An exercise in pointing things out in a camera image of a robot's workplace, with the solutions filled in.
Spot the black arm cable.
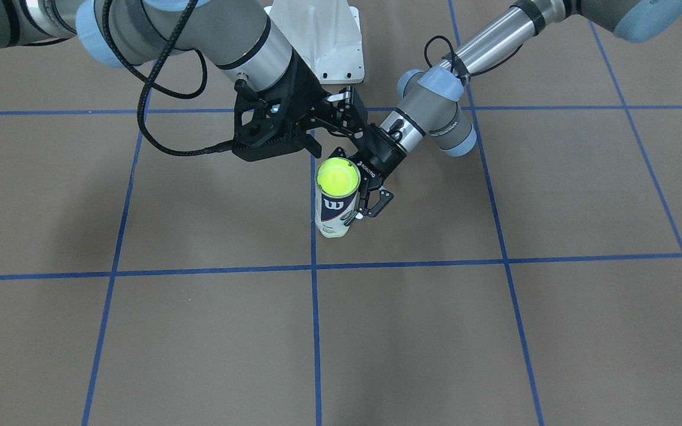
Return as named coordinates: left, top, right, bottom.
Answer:
left=424, top=35, right=525, bottom=80

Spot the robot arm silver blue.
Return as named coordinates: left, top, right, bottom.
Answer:
left=343, top=1, right=682, bottom=227
left=0, top=1, right=367, bottom=162

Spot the white tennis ball can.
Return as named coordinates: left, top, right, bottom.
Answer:
left=315, top=165, right=362, bottom=239

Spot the black camera mount wrist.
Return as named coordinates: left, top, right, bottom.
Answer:
left=231, top=51, right=329, bottom=162

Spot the black camera cable loop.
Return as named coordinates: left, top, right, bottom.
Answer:
left=99, top=0, right=241, bottom=158

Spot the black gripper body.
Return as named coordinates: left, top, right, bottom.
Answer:
left=308, top=86, right=368, bottom=133
left=358, top=124, right=407, bottom=185

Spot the yellow tennis ball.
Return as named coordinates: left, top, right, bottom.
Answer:
left=316, top=157, right=360, bottom=198

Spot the white pedestal column base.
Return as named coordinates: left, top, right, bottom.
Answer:
left=265, top=1, right=365, bottom=85

